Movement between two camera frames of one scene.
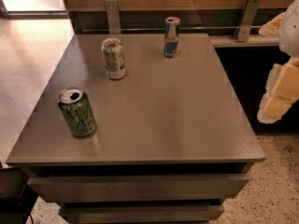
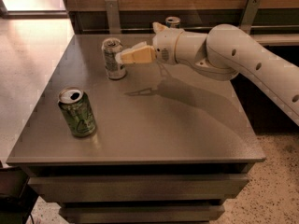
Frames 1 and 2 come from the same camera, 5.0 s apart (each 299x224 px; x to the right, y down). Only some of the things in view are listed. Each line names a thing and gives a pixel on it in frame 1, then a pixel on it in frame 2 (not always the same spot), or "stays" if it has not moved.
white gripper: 290,32 -> 164,46
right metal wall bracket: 247,19 stays
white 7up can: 114,58 stays
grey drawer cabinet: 172,144 stays
